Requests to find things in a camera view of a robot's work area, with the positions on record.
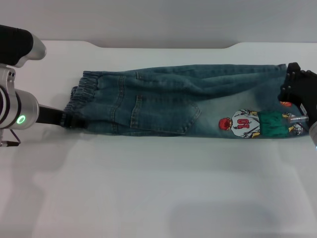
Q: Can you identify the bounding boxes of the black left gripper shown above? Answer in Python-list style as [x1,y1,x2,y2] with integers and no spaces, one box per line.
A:
[37,105,87,130]

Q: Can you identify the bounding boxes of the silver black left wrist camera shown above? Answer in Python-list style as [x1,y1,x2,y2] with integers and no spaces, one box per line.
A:
[0,24,47,68]

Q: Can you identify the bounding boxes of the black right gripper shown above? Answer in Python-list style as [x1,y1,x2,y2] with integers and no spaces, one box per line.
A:
[278,62,317,124]

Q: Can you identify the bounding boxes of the blue denim shorts with cartoon print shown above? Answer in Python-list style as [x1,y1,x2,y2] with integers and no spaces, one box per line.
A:
[63,63,310,141]

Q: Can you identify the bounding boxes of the left arm cable with connector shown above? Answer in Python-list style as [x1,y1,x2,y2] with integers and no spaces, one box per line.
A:
[0,128,22,148]

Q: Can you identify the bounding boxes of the right arm cable with connector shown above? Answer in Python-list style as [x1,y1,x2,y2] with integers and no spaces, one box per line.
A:
[286,115,310,124]

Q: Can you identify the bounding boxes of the arm cable with connector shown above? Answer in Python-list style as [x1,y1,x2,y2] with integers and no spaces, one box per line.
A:
[0,128,22,148]
[286,115,310,124]

